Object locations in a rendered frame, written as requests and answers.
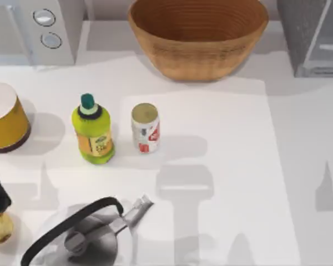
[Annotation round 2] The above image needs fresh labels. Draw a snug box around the red and white can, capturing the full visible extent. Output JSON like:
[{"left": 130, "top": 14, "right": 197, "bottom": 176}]
[{"left": 131, "top": 103, "right": 161, "bottom": 154}]

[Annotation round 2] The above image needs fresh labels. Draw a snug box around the green bottle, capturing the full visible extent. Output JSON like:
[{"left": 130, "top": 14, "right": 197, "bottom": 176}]
[{"left": 71, "top": 93, "right": 116, "bottom": 165}]

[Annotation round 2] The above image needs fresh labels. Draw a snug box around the wooden basket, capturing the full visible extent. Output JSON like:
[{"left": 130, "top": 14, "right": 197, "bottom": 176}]
[{"left": 127, "top": 0, "right": 269, "bottom": 82}]

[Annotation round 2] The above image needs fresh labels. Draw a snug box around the round microwave knob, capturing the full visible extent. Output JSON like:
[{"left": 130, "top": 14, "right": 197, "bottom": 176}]
[
  {"left": 40, "top": 32, "right": 63, "bottom": 50},
  {"left": 32, "top": 8, "right": 57, "bottom": 27}
]

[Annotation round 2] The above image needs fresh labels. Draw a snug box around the yellow and white paper roll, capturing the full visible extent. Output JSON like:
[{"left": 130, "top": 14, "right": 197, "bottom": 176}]
[{"left": 0, "top": 82, "right": 32, "bottom": 154}]

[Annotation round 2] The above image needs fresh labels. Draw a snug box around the pale microwave oven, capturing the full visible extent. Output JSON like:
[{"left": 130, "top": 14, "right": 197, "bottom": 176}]
[{"left": 0, "top": 0, "right": 84, "bottom": 67}]

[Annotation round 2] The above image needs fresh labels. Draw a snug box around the silver kettle with black handle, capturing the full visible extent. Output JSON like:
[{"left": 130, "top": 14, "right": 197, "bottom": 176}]
[{"left": 20, "top": 194, "right": 155, "bottom": 266}]

